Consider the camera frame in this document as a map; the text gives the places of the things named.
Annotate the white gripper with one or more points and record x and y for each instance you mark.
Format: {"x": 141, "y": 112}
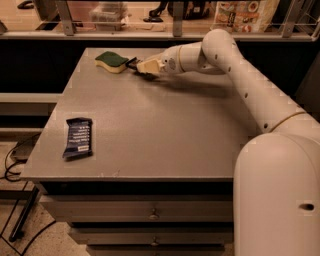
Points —
{"x": 169, "y": 60}

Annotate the dark chocolate rxbar wrapper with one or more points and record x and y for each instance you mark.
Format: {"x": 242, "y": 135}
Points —
{"x": 132, "y": 64}

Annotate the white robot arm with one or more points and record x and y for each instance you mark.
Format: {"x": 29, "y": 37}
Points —
{"x": 276, "y": 184}

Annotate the green and yellow sponge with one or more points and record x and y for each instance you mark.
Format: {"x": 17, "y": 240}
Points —
{"x": 112, "y": 62}

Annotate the clear plastic container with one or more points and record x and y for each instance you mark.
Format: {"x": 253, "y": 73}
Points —
{"x": 108, "y": 15}

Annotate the grey metal railing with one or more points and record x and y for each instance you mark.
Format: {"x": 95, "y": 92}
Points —
{"x": 294, "y": 20}

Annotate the printed plastic bag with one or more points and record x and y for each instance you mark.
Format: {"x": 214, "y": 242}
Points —
{"x": 245, "y": 16}

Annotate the blue snack bar wrapper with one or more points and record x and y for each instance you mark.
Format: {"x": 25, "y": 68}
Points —
{"x": 79, "y": 143}

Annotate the grey drawer cabinet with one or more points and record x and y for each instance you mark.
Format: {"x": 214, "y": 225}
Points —
{"x": 168, "y": 144}

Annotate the top drawer metal knob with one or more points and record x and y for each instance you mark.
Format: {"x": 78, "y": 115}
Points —
{"x": 154, "y": 215}

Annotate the drawer metal knob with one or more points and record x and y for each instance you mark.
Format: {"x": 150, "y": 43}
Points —
{"x": 154, "y": 215}
{"x": 154, "y": 242}

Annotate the black metal stand leg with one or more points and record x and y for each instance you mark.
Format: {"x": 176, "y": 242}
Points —
{"x": 29, "y": 197}

